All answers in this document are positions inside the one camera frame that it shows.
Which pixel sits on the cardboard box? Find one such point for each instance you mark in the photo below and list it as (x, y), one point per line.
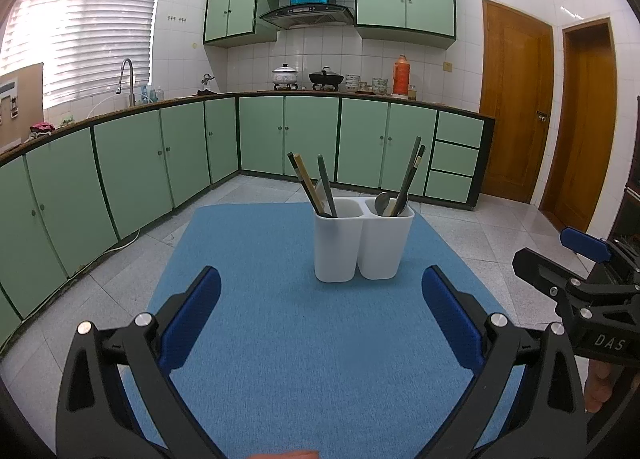
(32, 104)

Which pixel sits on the grey chopstick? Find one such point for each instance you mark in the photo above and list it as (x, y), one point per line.
(408, 174)
(326, 184)

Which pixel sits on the gas stove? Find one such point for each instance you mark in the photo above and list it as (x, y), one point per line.
(307, 87)

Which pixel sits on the black wok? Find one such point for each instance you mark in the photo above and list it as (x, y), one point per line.
(326, 78)

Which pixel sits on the wooden chopstick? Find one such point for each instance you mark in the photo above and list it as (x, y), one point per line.
(306, 176)

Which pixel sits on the dark blue chopstick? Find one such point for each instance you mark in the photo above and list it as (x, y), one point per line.
(414, 173)
(300, 174)

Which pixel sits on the patterned bowl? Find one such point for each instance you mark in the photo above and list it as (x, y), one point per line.
(379, 85)

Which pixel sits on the red cloth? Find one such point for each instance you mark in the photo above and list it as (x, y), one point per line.
(41, 127)

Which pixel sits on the plain wooden door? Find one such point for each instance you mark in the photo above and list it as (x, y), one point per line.
(580, 139)

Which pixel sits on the large silver spoon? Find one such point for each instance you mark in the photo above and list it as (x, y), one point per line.
(382, 204)

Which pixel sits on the wall hook strip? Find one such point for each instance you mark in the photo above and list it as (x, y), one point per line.
(177, 19)

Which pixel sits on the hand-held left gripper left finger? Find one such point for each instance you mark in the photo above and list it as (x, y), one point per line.
(192, 319)

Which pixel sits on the white cooking pot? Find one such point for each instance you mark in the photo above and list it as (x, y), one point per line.
(285, 75)

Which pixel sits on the white two-compartment utensil holder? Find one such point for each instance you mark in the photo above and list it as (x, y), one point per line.
(340, 249)

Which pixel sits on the black range hood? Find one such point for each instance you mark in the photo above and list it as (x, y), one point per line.
(305, 14)

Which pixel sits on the person's left hand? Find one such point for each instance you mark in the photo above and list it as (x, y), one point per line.
(285, 455)

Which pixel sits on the blue tablecloth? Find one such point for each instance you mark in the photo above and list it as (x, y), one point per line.
(310, 364)

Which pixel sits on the white window blind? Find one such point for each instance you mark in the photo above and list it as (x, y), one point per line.
(90, 29)

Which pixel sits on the person's right hand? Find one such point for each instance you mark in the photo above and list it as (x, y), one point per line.
(600, 384)

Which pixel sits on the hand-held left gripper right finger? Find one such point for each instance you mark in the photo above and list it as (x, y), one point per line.
(450, 319)

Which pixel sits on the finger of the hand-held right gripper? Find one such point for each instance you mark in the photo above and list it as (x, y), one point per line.
(585, 244)
(545, 269)

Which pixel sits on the stack of bowls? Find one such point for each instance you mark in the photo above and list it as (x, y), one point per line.
(352, 83)

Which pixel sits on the glass jar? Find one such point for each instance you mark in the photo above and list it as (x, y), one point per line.
(413, 92)

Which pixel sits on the green base cabinets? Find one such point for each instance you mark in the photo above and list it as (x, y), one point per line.
(310, 139)

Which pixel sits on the chrome faucet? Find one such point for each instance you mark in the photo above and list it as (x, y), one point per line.
(131, 89)

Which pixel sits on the orange thermos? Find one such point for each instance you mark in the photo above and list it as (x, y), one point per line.
(401, 76)

